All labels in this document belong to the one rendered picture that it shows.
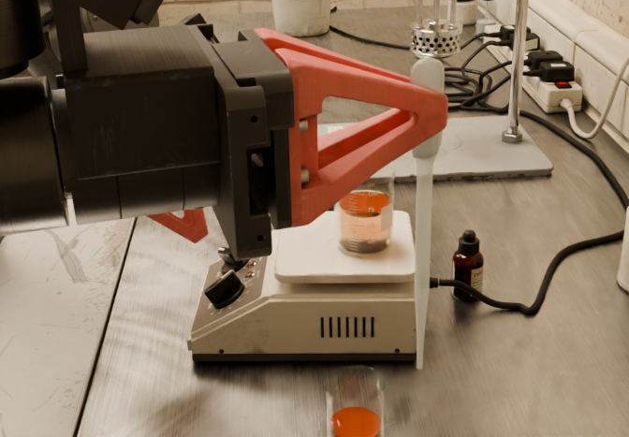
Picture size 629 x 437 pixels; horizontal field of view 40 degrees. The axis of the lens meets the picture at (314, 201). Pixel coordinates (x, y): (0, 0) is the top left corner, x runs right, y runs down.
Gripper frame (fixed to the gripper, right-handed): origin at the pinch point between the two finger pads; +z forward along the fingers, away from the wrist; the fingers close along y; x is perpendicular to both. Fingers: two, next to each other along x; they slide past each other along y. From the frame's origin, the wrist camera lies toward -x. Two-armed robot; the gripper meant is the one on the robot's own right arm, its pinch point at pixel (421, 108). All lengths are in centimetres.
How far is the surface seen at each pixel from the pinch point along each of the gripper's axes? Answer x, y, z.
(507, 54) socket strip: 29, 98, 58
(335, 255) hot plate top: 23.6, 29.6, 5.3
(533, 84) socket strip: 30, 82, 54
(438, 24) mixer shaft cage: 15, 67, 31
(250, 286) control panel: 26.5, 31.6, -1.8
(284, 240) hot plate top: 23.7, 33.7, 1.8
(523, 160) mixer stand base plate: 31, 59, 40
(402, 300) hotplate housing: 25.9, 24.4, 9.5
